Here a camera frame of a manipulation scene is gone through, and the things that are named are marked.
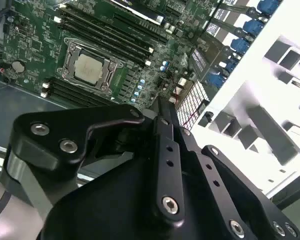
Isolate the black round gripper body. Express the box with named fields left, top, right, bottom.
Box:
left=41, top=151, right=229, bottom=240

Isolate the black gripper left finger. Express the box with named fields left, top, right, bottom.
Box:
left=11, top=96, right=188, bottom=223

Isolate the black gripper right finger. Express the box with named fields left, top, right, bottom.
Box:
left=164, top=99, right=300, bottom=240

